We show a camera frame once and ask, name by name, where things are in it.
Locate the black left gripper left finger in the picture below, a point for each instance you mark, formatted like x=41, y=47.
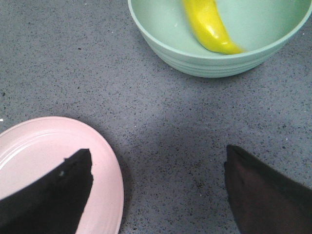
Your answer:
x=53, y=204

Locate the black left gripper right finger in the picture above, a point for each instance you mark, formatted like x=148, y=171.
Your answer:
x=262, y=200

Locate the yellow banana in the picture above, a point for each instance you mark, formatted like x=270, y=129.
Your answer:
x=208, y=28

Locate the pink plate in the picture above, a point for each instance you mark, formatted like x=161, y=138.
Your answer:
x=32, y=148

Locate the green ribbed bowl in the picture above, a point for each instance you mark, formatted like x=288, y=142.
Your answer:
x=259, y=27

